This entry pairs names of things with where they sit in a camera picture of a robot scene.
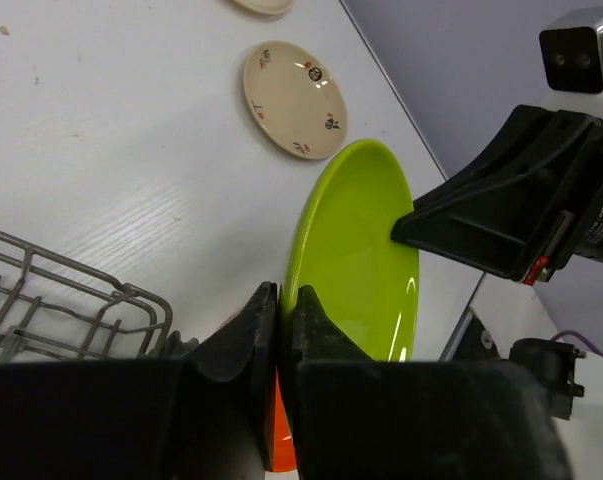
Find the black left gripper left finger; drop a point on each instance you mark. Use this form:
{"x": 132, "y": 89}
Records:
{"x": 207, "y": 413}

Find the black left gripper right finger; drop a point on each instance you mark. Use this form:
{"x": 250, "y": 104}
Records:
{"x": 357, "y": 418}

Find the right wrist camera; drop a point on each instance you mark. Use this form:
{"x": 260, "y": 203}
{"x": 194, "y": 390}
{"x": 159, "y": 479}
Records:
{"x": 572, "y": 51}

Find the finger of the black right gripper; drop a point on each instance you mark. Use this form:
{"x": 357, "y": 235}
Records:
{"x": 514, "y": 202}

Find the lime green plate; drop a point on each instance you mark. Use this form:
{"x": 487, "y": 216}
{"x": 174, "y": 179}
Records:
{"x": 367, "y": 284}

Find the grey wire dish rack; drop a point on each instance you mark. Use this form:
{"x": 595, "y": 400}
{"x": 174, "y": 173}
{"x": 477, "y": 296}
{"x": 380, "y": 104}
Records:
{"x": 55, "y": 308}

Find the cream plate with black spot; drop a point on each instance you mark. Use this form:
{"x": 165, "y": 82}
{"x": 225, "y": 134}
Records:
{"x": 266, "y": 7}

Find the cream floral plate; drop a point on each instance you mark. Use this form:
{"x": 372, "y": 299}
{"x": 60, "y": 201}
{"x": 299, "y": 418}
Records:
{"x": 295, "y": 100}

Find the orange plate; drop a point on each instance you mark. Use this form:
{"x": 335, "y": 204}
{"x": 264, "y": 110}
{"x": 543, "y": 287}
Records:
{"x": 284, "y": 457}

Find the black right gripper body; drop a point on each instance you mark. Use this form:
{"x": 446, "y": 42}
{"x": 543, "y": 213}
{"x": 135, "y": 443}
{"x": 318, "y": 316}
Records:
{"x": 578, "y": 230}

